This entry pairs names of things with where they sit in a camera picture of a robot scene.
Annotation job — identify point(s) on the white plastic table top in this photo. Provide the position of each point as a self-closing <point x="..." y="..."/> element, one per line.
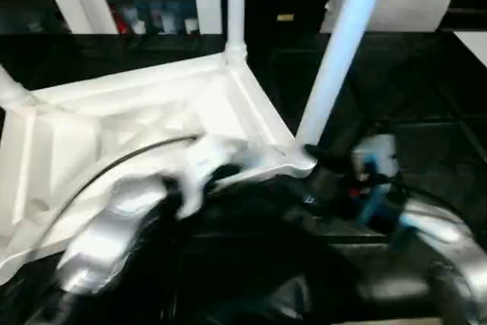
<point x="114" y="112"/>

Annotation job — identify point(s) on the black work mat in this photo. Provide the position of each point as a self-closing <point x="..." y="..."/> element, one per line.
<point x="399" y="93"/>

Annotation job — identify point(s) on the small tan label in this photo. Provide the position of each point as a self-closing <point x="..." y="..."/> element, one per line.
<point x="285" y="17"/>

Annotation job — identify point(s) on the small white jar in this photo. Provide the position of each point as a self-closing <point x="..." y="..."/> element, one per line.
<point x="191" y="25"/>
<point x="139" y="26"/>
<point x="169" y="22"/>

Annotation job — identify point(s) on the white flat board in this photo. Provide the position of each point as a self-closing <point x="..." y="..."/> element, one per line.
<point x="473" y="45"/>

